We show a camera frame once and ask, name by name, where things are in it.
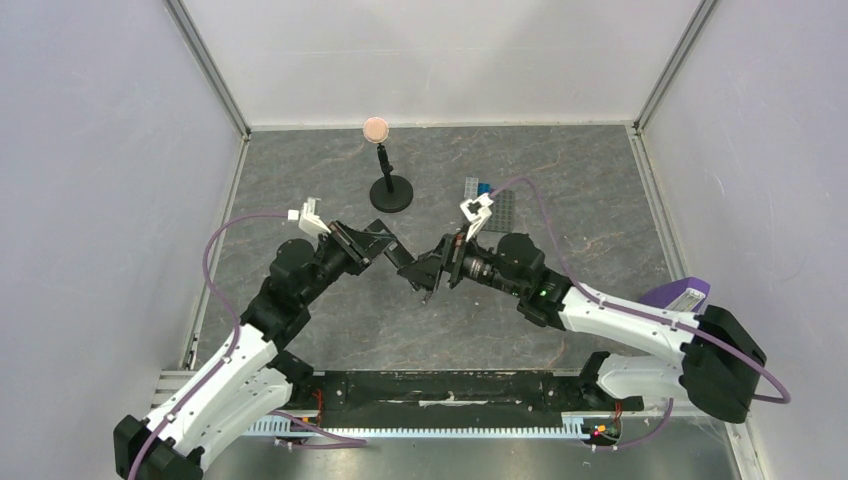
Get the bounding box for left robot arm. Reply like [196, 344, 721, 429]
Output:
[113, 220, 399, 479]

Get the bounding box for black stand with pink disc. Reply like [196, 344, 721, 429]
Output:
[363, 117, 414, 213]

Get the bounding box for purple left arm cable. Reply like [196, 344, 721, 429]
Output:
[127, 211, 368, 480]

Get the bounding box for black remote control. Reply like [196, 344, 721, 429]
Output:
[384, 241, 416, 269]

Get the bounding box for purple box device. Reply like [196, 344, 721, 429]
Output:
[638, 277, 711, 312]

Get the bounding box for dark grey lego baseplate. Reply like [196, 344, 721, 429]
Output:
[482, 190, 515, 234]

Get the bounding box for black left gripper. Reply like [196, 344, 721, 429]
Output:
[300, 218, 396, 306]

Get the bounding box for light grey lego brick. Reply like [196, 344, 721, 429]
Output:
[463, 177, 479, 200]

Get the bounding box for blue lego brick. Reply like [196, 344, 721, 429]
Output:
[476, 183, 494, 199]

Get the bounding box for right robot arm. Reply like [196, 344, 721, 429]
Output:
[398, 233, 766, 424]

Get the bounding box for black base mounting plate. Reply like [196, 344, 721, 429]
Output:
[284, 370, 644, 429]

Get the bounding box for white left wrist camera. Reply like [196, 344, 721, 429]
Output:
[286, 197, 331, 238]

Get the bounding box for white cable duct strip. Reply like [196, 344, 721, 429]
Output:
[243, 416, 620, 441]

